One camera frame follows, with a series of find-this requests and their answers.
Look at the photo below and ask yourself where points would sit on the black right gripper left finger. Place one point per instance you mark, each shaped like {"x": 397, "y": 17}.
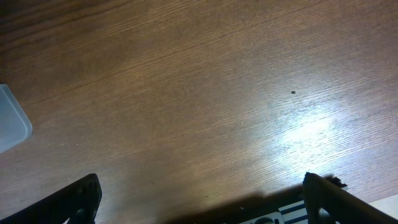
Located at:
{"x": 75, "y": 203}

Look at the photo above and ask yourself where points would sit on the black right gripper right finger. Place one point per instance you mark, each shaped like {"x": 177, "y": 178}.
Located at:
{"x": 327, "y": 203}

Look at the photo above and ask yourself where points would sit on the white striped label sheet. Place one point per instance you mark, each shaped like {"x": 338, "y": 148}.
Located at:
{"x": 288, "y": 207}

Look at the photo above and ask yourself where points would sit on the clear plastic storage bin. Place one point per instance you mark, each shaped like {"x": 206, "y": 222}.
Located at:
{"x": 15, "y": 125}

